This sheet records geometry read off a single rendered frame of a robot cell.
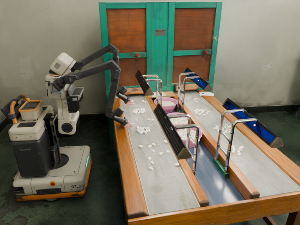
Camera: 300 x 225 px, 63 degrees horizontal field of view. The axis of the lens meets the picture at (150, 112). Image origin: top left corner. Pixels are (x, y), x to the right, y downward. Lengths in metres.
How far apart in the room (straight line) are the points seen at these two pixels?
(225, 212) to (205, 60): 2.00
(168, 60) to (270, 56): 2.01
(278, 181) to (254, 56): 2.79
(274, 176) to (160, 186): 0.78
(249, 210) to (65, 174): 1.68
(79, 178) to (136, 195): 1.08
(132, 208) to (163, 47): 1.96
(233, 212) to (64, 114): 1.61
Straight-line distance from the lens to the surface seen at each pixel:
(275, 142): 1.58
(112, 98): 2.11
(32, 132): 2.35
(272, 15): 4.34
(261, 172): 1.89
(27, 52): 4.03
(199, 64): 3.12
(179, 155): 1.33
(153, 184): 1.64
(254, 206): 1.69
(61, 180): 2.55
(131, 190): 1.57
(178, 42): 2.97
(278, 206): 1.80
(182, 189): 1.63
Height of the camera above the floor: 1.82
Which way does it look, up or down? 25 degrees down
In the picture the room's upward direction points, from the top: straight up
